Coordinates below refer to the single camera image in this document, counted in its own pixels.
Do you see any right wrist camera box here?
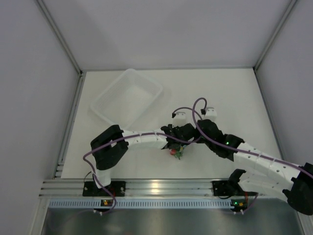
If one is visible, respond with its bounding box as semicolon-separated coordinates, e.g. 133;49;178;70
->
201;107;217;122

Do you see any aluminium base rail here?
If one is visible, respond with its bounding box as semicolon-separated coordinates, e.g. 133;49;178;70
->
39;178;306;198

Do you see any aluminium frame post right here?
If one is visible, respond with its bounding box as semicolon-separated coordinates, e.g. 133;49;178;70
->
253;0;299;71

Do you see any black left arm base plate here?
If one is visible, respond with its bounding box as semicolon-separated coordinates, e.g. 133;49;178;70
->
82;181;126;197

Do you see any aluminium frame post left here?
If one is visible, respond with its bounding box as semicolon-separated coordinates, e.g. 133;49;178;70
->
36;0;84;76

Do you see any aluminium frame post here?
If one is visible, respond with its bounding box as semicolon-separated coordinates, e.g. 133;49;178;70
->
253;0;299;71
36;0;84;76

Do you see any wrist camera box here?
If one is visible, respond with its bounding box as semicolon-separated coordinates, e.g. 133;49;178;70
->
201;107;217;122
172;112;186;127

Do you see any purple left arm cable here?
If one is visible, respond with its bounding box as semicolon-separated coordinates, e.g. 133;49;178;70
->
83;107;203;216

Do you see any white perforated plastic basket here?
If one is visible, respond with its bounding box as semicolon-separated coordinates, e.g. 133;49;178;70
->
90;69;163;129

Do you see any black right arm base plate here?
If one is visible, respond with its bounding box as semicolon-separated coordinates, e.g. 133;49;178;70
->
212;180;245;197

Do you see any clear zip top bag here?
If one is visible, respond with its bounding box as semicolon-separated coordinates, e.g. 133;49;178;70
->
162;143;187;160

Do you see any green fake chili pepper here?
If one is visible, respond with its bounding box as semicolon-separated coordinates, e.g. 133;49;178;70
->
175;146;185;160

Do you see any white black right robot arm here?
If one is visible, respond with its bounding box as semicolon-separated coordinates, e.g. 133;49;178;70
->
196;119;313;215

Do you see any white slotted cable duct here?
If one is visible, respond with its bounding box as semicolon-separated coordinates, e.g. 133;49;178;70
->
48;199;244;209

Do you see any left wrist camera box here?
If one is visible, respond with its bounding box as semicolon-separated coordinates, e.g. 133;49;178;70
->
172;112;186;127

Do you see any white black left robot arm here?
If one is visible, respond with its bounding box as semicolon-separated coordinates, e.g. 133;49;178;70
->
90;123;199;196

